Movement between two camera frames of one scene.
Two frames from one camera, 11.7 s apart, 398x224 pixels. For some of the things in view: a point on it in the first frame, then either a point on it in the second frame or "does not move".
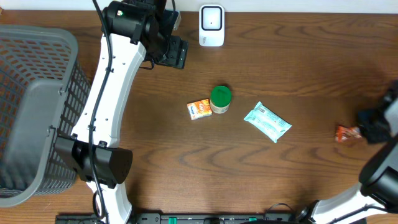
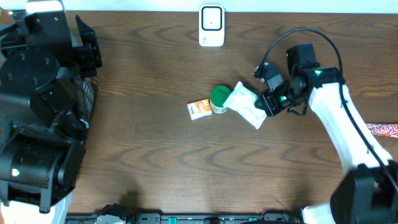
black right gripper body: [374, 126] to [278, 100]
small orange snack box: [199, 109] does not move
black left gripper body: [177, 53] to [90, 52]
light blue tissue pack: [268, 122] to [242, 101]
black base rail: [186, 218] does not move
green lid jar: [220, 99] does not move
